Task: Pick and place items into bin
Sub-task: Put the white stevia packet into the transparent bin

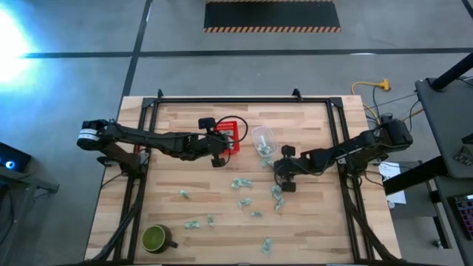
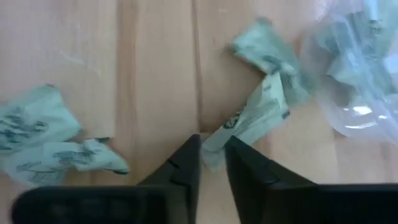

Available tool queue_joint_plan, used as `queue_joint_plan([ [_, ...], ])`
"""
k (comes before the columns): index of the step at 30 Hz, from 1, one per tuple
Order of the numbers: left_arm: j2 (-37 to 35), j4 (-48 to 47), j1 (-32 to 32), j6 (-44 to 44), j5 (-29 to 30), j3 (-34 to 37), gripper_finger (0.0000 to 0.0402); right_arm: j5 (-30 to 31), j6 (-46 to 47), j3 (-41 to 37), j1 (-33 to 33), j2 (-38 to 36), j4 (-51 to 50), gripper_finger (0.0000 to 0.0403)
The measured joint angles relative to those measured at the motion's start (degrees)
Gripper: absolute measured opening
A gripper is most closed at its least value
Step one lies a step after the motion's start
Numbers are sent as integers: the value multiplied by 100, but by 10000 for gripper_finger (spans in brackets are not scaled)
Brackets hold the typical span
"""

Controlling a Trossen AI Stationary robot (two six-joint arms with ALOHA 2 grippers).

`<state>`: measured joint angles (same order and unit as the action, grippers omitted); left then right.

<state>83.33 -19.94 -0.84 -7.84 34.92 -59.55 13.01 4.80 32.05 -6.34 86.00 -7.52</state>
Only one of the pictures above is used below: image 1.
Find black hazard-striped floor mat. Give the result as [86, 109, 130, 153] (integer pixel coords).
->
[203, 0, 342, 33]

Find small dark device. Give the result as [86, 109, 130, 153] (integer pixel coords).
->
[452, 145, 473, 167]

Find green ceramic mug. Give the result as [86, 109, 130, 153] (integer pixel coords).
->
[140, 224, 180, 255]

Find grey metal cart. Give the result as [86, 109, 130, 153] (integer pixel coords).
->
[0, 166, 60, 266]

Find black slanted pole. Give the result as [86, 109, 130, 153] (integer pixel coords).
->
[429, 51, 473, 92]

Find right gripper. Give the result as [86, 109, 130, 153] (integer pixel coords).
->
[273, 145, 313, 193]

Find black box blue light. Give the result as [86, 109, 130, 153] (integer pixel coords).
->
[0, 142, 33, 173]

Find red plastic basket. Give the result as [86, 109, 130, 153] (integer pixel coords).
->
[215, 120, 241, 155]

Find yellow extension cord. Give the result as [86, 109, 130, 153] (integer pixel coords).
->
[350, 78, 392, 126]

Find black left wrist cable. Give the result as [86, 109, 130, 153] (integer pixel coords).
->
[216, 115, 249, 154]

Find grey table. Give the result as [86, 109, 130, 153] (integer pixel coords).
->
[414, 75, 473, 180]

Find dark desk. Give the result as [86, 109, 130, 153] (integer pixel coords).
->
[383, 154, 473, 266]

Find white paper sheet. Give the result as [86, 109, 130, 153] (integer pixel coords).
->
[377, 160, 407, 205]

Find black keypad device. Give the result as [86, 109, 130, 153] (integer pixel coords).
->
[453, 194, 473, 241]

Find clear plastic container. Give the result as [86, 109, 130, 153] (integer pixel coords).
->
[251, 125, 279, 160]

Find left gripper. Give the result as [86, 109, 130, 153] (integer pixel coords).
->
[192, 117, 233, 168]

